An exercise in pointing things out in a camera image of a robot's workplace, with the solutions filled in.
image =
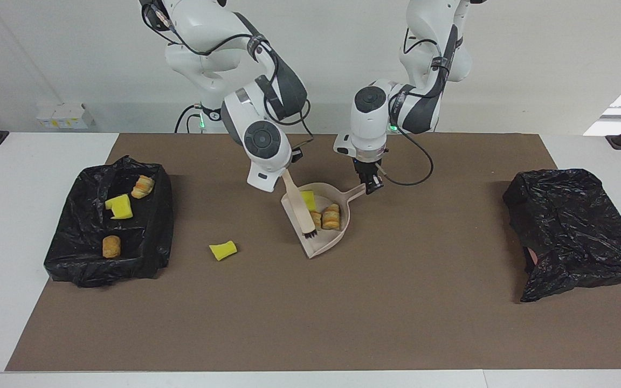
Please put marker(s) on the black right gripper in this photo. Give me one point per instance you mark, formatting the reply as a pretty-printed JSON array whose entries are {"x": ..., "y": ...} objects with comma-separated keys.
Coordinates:
[{"x": 295, "y": 156}]

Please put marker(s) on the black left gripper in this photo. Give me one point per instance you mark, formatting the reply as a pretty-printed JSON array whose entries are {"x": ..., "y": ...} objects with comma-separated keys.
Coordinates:
[{"x": 368, "y": 168}]

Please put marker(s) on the yellow sponge piece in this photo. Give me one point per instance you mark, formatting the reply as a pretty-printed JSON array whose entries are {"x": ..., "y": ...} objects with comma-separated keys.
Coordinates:
[
  {"x": 121, "y": 207},
  {"x": 223, "y": 250},
  {"x": 309, "y": 201}
]

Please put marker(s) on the striped croissant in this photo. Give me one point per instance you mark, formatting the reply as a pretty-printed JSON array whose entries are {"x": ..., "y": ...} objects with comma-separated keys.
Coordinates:
[
  {"x": 331, "y": 218},
  {"x": 316, "y": 220}
]

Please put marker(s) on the beige hand brush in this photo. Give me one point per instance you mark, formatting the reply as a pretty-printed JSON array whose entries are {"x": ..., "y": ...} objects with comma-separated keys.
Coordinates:
[{"x": 302, "y": 213}]

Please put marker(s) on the beige plastic dustpan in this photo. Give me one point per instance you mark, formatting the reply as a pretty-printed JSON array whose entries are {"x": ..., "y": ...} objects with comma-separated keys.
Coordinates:
[{"x": 326, "y": 243}]

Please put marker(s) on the pale flaky pastry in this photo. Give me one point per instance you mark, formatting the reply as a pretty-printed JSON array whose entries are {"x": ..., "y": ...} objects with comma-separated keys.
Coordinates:
[{"x": 142, "y": 187}]

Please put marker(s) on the brown bread roll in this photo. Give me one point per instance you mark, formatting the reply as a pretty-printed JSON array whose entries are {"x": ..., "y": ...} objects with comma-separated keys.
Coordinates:
[{"x": 111, "y": 247}]

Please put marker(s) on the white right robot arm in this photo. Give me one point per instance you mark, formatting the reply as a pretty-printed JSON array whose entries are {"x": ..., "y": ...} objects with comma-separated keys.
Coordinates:
[{"x": 270, "y": 175}]

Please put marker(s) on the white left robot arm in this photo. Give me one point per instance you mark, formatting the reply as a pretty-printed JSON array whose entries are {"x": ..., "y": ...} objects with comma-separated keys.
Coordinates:
[{"x": 367, "y": 129}]

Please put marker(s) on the pink plastic bin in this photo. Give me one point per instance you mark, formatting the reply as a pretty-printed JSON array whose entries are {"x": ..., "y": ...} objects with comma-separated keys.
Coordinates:
[{"x": 529, "y": 260}]

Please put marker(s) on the black bag-lined trash bin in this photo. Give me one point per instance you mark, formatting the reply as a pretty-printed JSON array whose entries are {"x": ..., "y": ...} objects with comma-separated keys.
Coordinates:
[
  {"x": 84, "y": 264},
  {"x": 585, "y": 231}
]

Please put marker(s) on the brown table mat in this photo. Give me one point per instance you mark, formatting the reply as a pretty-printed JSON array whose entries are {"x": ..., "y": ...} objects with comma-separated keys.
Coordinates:
[{"x": 310, "y": 334}]

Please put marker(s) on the white power strip box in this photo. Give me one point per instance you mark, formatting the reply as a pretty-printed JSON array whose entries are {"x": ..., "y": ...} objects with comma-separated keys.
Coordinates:
[{"x": 65, "y": 116}]

